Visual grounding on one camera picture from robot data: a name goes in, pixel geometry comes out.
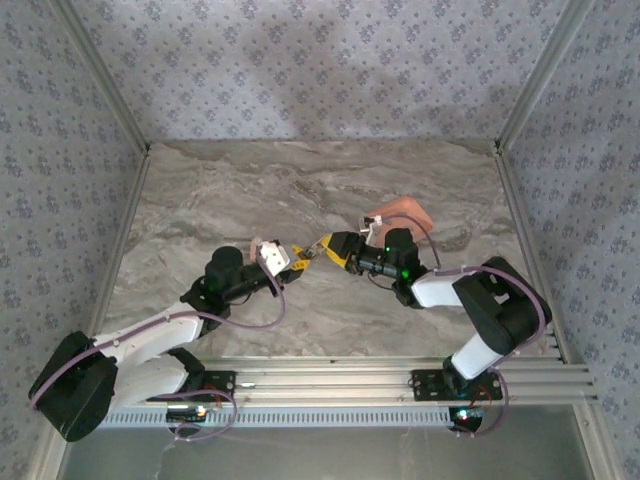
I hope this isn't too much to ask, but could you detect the pink plastic tray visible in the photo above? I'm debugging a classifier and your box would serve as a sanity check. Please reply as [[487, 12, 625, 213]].
[[372, 196, 435, 247]]

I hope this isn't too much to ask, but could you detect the small circuit board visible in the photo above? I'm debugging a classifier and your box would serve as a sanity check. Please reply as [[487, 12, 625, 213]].
[[448, 405, 485, 434], [166, 405, 210, 425]]

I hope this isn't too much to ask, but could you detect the grey metal sheet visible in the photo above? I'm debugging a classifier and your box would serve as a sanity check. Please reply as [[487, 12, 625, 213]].
[[59, 404, 601, 480]]

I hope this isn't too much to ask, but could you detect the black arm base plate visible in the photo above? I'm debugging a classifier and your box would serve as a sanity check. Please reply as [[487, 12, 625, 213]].
[[184, 369, 237, 401], [410, 368, 504, 402]]

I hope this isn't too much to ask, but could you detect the aluminium table edge rail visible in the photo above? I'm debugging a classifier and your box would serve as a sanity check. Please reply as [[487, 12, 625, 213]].
[[494, 147, 576, 364], [89, 147, 153, 336]]

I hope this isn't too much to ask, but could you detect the aluminium mounting rail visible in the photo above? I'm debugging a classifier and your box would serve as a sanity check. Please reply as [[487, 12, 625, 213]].
[[192, 355, 600, 406]]

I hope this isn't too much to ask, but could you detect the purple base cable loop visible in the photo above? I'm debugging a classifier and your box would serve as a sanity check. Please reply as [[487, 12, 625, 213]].
[[452, 367, 510, 440], [149, 389, 239, 444]]

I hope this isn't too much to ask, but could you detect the grey slotted cable duct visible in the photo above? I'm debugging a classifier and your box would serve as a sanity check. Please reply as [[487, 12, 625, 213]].
[[97, 405, 459, 430]]

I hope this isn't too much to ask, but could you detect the aluminium frame post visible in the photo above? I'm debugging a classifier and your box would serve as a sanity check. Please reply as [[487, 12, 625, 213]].
[[493, 0, 599, 154], [49, 0, 152, 154]]

